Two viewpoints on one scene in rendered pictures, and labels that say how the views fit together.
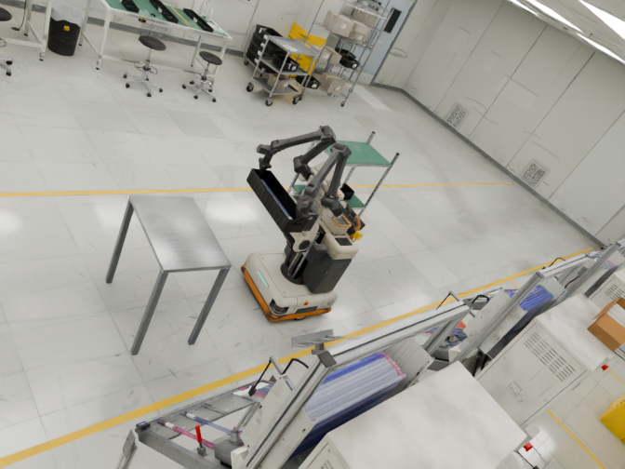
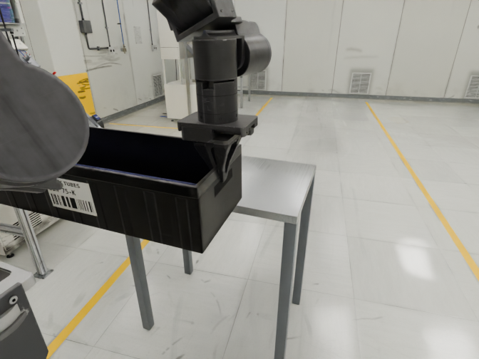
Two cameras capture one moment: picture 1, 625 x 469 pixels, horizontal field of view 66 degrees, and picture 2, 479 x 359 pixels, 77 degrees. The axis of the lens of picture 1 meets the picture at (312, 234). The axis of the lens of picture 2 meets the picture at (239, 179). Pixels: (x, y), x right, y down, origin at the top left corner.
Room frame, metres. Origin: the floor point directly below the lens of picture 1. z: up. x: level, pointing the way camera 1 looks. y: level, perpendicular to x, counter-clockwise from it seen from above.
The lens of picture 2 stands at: (3.53, 0.43, 1.30)
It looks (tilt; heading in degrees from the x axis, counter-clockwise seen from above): 25 degrees down; 160
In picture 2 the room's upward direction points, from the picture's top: straight up
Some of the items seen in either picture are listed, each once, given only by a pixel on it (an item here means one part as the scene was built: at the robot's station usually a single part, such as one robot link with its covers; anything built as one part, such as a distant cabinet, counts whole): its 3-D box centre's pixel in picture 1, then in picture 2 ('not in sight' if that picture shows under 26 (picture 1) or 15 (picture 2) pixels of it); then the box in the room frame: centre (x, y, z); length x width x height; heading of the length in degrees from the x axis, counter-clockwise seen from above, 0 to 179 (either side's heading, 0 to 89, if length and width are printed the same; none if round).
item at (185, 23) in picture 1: (156, 40); not in sight; (6.38, 3.22, 0.40); 1.80 x 0.75 x 0.81; 145
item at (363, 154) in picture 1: (338, 181); not in sight; (4.91, 0.04, 0.55); 0.91 x 0.46 x 1.10; 145
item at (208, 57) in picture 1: (206, 75); not in sight; (6.45, 2.43, 0.28); 0.54 x 0.52 x 0.57; 78
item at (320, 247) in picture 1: (302, 245); not in sight; (3.21, 0.02, 0.68); 0.28 x 0.27 x 0.25; 49
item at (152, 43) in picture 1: (149, 66); not in sight; (5.67, 2.88, 0.31); 0.52 x 0.49 x 0.62; 145
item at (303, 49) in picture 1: (283, 71); not in sight; (7.82, 1.74, 0.50); 0.90 x 0.54 x 1.00; 160
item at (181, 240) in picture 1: (163, 273); (224, 251); (2.45, 0.76, 0.40); 0.70 x 0.45 x 0.80; 49
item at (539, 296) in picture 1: (512, 312); not in sight; (2.35, -1.17, 1.52); 0.51 x 0.13 x 0.27; 145
